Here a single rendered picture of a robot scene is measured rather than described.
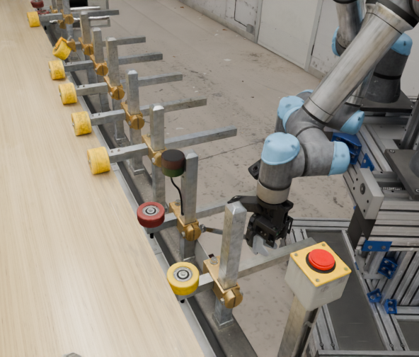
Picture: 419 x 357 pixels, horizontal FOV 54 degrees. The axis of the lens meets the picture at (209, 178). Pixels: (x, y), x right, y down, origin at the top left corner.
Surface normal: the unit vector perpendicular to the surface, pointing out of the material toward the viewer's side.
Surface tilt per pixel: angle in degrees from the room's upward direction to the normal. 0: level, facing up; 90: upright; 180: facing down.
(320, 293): 90
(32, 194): 0
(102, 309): 0
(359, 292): 0
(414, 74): 90
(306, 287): 90
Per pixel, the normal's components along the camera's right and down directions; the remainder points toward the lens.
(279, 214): -0.69, 0.41
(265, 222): 0.05, -0.79
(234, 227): 0.43, 0.57
